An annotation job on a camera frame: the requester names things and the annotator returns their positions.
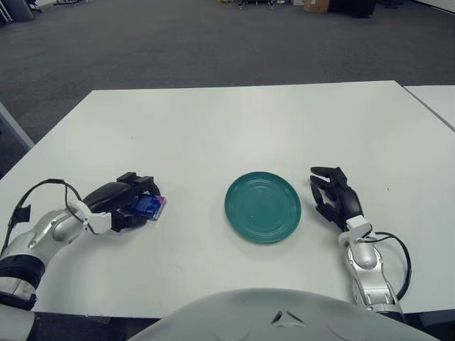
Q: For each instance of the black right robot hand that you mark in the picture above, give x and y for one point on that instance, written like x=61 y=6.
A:
x=350 y=204

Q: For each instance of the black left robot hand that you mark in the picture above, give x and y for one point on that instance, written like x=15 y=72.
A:
x=106 y=193

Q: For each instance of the blue purple gum box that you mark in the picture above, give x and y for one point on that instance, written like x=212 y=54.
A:
x=149 y=205

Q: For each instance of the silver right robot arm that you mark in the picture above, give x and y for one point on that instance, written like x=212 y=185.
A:
x=366 y=270

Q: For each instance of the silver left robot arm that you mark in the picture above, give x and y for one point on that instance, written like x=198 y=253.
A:
x=39 y=238

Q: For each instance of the teal round plate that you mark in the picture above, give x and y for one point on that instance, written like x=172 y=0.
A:
x=262 y=207

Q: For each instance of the grey desk edge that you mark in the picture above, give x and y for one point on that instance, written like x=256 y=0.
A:
x=16 y=129

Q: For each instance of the grey robot torso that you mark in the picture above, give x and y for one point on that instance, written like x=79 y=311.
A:
x=284 y=319

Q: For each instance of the white adjacent table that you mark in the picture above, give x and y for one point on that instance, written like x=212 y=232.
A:
x=437 y=103

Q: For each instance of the black office furniture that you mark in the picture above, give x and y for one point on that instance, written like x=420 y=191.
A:
x=355 y=8

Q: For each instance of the black office chair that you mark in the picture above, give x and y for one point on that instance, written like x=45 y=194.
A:
x=34 y=5

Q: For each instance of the brown cardboard box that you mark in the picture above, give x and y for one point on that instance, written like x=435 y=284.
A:
x=314 y=5

